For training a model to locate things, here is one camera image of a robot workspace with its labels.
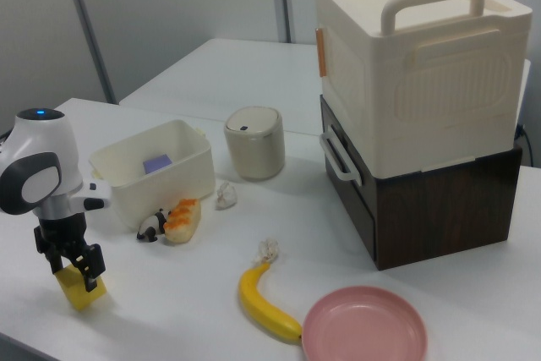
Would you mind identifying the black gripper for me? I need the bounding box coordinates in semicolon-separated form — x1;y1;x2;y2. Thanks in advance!
33;211;106;293

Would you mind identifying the yellow cube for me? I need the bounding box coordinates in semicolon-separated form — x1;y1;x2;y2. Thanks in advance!
54;261;107;312

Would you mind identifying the white plastic open box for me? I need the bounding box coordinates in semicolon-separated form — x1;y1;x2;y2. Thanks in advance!
88;119;215;231

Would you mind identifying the purple cube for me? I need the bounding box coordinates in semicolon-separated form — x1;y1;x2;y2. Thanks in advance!
142;152;174;175

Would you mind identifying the dark brown wooden drawer box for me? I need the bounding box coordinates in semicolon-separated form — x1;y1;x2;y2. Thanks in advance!
319;94;524;272

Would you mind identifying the panda figurine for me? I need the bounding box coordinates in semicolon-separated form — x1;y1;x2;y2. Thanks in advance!
135;208;172;243

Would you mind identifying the salmon roe sushi toy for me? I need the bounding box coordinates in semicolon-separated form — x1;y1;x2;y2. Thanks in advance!
162;198;203;246

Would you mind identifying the crumpled clear wrapper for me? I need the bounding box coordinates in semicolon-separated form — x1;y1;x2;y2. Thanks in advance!
214;181;238;211

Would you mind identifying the yellow banana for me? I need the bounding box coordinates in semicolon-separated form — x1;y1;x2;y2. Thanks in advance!
238;262;303;344

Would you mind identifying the small beige lidded bin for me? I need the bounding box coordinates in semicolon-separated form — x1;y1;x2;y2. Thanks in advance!
222;106;287;181

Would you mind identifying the pink plate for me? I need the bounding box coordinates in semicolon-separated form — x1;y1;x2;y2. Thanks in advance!
302;285;429;361

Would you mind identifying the cream plastic storage crate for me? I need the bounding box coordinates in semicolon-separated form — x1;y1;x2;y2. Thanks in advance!
313;0;533;180

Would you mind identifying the white drawer handle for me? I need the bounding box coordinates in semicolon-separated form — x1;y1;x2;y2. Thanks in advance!
319;128;364;187

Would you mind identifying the black cable behind drawer box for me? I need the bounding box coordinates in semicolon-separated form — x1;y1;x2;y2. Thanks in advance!
513;123;534;167

